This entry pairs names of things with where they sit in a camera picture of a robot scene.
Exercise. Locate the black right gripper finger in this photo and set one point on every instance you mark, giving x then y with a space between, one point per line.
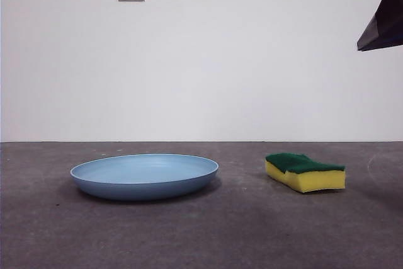
387 23

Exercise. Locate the yellow sponge green scouring pad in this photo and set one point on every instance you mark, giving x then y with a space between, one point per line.
315 181

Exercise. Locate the blue round plate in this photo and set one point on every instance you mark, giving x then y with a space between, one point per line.
141 185

